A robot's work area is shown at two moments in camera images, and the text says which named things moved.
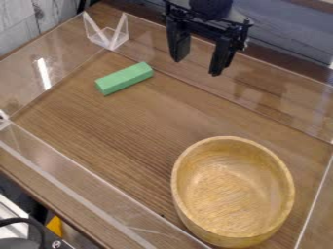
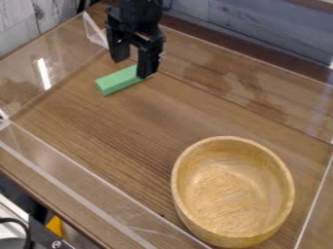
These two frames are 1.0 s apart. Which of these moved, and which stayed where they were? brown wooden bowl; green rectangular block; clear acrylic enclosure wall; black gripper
Moved: black gripper
Stayed: clear acrylic enclosure wall; green rectangular block; brown wooden bowl
